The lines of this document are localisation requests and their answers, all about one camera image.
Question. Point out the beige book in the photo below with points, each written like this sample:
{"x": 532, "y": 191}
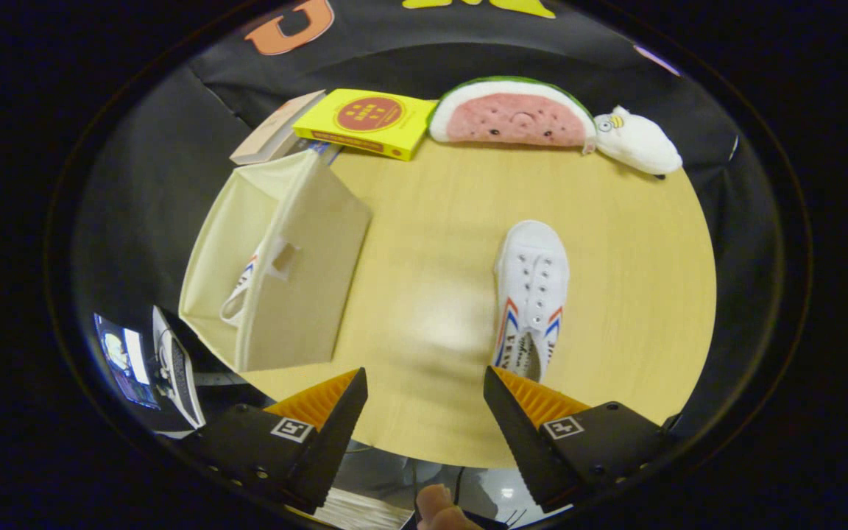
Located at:
{"x": 269, "y": 129}

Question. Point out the white plush toy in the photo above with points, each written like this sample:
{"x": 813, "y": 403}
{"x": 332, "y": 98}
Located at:
{"x": 641, "y": 140}

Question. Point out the watermelon slice plush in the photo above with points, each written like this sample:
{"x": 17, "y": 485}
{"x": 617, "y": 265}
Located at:
{"x": 512, "y": 114}

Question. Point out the yellow book red circle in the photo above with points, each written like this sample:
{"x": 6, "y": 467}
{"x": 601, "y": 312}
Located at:
{"x": 369, "y": 118}

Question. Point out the white shoe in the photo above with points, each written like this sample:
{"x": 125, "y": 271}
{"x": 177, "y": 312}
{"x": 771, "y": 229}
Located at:
{"x": 534, "y": 287}
{"x": 244, "y": 287}

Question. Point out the white laptop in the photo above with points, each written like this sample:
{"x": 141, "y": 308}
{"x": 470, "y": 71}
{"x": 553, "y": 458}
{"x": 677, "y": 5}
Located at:
{"x": 177, "y": 368}

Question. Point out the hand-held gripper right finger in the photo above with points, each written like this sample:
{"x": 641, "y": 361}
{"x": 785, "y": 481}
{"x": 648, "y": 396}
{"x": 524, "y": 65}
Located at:
{"x": 520, "y": 449}

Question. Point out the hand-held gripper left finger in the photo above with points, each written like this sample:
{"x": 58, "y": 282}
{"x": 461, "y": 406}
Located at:
{"x": 332, "y": 449}

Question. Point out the cream fabric storage box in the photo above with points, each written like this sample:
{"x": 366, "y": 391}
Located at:
{"x": 306, "y": 294}

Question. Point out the blue book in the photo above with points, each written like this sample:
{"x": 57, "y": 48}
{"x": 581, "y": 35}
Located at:
{"x": 324, "y": 150}

